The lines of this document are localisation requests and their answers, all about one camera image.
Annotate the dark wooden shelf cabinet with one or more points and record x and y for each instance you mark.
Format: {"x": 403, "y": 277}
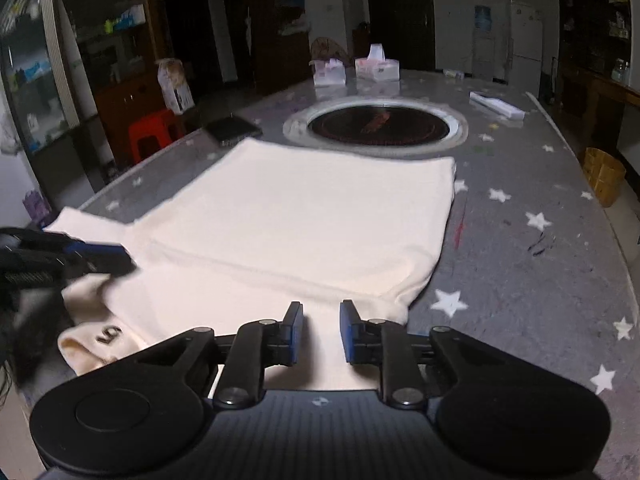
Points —
{"x": 110, "y": 45}

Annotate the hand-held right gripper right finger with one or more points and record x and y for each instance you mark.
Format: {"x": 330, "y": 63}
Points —
{"x": 346, "y": 332}

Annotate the cream t-shirt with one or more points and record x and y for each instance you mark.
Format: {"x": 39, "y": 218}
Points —
{"x": 280, "y": 240}

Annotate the yellow woven basket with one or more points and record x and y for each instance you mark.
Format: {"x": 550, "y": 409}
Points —
{"x": 604, "y": 176}

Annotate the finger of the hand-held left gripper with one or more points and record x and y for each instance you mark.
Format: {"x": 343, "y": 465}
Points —
{"x": 102, "y": 255}

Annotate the long white flat box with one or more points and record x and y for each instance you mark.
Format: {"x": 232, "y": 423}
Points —
{"x": 496, "y": 104}

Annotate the white refrigerator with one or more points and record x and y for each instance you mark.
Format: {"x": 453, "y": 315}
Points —
{"x": 525, "y": 50}

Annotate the small white packet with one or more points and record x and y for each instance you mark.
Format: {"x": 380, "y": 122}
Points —
{"x": 454, "y": 74}

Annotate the pink white tissue pack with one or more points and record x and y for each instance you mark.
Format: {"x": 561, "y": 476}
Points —
{"x": 329, "y": 72}

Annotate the grey star-print tablecloth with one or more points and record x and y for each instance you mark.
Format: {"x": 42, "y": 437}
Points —
{"x": 525, "y": 240}

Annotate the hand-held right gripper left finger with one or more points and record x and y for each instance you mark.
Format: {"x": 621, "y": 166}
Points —
{"x": 296, "y": 332}

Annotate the water dispenser with blue bottle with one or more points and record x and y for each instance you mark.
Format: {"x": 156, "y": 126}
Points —
{"x": 486, "y": 45}

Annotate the tall dark wooden cabinet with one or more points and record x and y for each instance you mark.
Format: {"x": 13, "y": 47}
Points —
{"x": 280, "y": 25}

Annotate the black tablet device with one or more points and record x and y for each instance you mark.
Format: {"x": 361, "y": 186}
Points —
{"x": 234, "y": 129}

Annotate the round black table hotplate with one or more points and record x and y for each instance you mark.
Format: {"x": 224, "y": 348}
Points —
{"x": 376, "y": 124}

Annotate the dark wooden sideboard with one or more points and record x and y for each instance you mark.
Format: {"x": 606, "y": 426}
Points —
{"x": 597, "y": 60}

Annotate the red plastic stool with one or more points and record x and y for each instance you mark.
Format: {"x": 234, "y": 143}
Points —
{"x": 152, "y": 132}

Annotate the glass display cabinet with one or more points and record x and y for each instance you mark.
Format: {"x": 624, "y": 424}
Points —
{"x": 35, "y": 75}

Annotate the white printed paper bag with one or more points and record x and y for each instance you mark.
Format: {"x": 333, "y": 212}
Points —
{"x": 175, "y": 85}

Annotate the dark wooden door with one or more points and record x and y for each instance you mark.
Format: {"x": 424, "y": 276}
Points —
{"x": 398, "y": 15}

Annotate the wooden chair back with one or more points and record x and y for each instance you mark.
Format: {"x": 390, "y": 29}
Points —
{"x": 327, "y": 50}

